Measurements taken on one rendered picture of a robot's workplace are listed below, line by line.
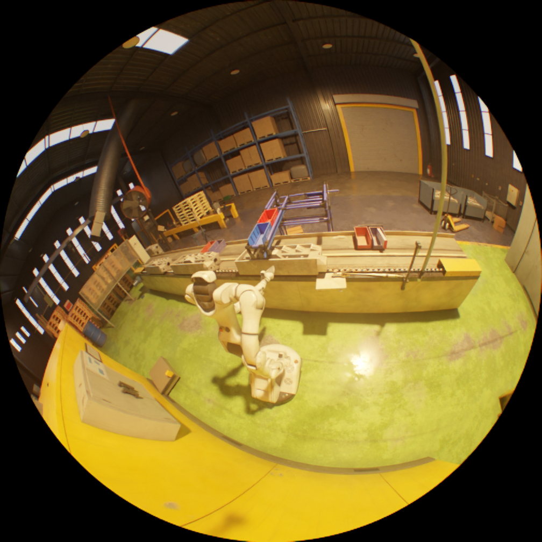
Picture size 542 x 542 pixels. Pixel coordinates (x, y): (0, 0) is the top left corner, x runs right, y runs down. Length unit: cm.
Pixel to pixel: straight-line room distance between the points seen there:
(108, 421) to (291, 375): 158
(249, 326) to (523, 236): 595
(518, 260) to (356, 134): 1020
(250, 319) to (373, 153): 1176
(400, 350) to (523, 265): 460
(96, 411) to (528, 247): 681
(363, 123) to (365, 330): 1131
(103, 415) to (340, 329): 245
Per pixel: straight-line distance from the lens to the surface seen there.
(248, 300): 69
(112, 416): 124
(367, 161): 1187
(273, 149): 1052
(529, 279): 570
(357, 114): 1195
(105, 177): 805
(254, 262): 183
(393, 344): 228
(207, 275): 76
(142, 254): 677
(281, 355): 122
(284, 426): 207
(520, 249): 582
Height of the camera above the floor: 200
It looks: 39 degrees down
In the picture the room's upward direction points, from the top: 22 degrees counter-clockwise
